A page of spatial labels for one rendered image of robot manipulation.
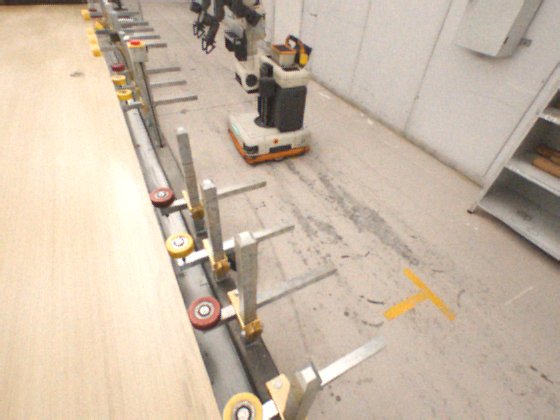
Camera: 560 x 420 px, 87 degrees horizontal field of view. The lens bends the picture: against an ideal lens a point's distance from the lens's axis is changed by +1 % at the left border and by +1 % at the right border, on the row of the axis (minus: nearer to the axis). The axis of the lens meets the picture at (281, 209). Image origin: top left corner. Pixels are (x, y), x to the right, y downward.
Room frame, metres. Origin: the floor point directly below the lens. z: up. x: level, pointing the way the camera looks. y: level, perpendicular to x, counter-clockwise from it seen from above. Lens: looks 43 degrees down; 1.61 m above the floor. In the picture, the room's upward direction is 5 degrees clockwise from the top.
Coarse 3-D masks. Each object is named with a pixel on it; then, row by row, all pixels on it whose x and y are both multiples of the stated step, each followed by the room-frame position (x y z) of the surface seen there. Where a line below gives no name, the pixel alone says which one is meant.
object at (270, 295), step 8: (328, 264) 0.58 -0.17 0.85; (312, 272) 0.54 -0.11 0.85; (320, 272) 0.55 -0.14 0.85; (328, 272) 0.55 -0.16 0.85; (288, 280) 0.51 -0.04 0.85; (296, 280) 0.51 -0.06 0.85; (304, 280) 0.51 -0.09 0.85; (312, 280) 0.52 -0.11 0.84; (272, 288) 0.47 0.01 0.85; (280, 288) 0.48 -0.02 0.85; (288, 288) 0.48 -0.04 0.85; (296, 288) 0.49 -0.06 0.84; (256, 296) 0.44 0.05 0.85; (264, 296) 0.45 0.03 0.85; (272, 296) 0.45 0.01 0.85; (280, 296) 0.46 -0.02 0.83; (256, 304) 0.42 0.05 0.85; (264, 304) 0.43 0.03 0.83; (224, 312) 0.39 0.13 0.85; (232, 312) 0.39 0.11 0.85; (224, 320) 0.37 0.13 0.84; (232, 320) 0.38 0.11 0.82; (216, 328) 0.36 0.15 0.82
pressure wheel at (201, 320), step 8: (208, 296) 0.40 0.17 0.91; (192, 304) 0.37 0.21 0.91; (200, 304) 0.38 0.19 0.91; (208, 304) 0.38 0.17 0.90; (216, 304) 0.38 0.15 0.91; (192, 312) 0.35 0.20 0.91; (200, 312) 0.36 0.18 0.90; (208, 312) 0.36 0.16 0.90; (216, 312) 0.36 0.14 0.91; (192, 320) 0.33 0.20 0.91; (200, 320) 0.33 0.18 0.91; (208, 320) 0.33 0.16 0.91; (216, 320) 0.34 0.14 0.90; (200, 328) 0.32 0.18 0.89; (208, 328) 0.32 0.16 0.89
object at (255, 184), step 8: (240, 184) 0.95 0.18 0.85; (248, 184) 0.96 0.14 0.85; (256, 184) 0.97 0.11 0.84; (264, 184) 0.99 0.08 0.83; (224, 192) 0.90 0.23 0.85; (232, 192) 0.91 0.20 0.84; (240, 192) 0.93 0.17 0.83; (184, 200) 0.83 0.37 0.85; (200, 200) 0.84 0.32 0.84; (168, 208) 0.78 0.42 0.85; (176, 208) 0.79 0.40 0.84; (184, 208) 0.81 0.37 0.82
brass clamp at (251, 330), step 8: (232, 296) 0.43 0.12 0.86; (232, 304) 0.41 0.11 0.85; (256, 312) 0.39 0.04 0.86; (240, 320) 0.37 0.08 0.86; (256, 320) 0.37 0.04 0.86; (240, 328) 0.36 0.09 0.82; (248, 328) 0.35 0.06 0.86; (256, 328) 0.35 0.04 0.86; (248, 336) 0.33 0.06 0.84; (256, 336) 0.34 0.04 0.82
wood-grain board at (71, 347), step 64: (0, 64) 1.93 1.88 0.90; (64, 64) 2.02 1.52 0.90; (0, 128) 1.15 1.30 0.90; (64, 128) 1.20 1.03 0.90; (0, 192) 0.74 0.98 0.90; (64, 192) 0.76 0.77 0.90; (128, 192) 0.79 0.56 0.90; (0, 256) 0.48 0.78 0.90; (64, 256) 0.49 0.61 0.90; (128, 256) 0.51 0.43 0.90; (0, 320) 0.30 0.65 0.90; (64, 320) 0.31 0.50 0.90; (128, 320) 0.32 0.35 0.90; (0, 384) 0.17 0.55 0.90; (64, 384) 0.18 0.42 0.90; (128, 384) 0.19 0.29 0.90; (192, 384) 0.19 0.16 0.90
